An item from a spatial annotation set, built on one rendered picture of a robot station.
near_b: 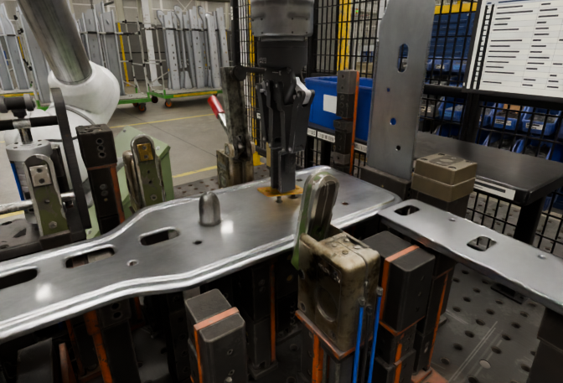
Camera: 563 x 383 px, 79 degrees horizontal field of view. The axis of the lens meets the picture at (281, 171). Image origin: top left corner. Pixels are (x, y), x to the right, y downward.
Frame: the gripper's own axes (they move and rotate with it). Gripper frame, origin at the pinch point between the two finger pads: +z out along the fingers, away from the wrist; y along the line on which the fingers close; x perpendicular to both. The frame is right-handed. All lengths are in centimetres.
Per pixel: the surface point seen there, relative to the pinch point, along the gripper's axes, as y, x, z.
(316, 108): -34.2, 35.5, -1.6
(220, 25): -746, 336, -61
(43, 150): -19.4, -32.6, -4.2
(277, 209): 2.4, -2.7, 5.7
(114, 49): -727, 98, -13
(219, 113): -21.4, -1.2, -6.2
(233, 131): -13.4, -2.3, -4.2
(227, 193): -8.1, -6.7, 5.7
